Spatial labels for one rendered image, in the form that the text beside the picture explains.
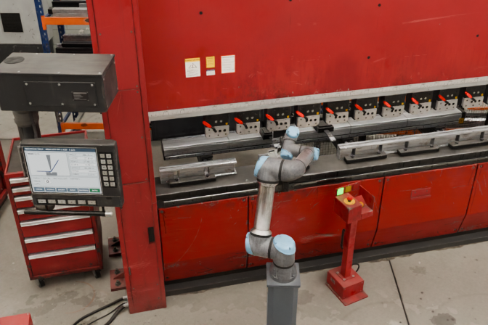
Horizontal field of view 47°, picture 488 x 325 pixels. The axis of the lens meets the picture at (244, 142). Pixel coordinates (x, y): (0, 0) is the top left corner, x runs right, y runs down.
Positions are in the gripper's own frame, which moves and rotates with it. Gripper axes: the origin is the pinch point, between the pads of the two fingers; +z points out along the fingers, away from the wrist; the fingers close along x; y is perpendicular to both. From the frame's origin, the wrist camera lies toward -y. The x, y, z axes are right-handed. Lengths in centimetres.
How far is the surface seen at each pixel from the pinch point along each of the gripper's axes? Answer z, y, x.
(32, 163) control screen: -72, -21, 138
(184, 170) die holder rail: 11, -3, 64
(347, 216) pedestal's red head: 7, -42, -37
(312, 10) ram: -62, 66, -15
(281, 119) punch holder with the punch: -9.8, 20.2, 0.6
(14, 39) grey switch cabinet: 332, 292, 262
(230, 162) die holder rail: 11.3, 0.6, 33.4
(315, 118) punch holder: -7.3, 20.4, -22.3
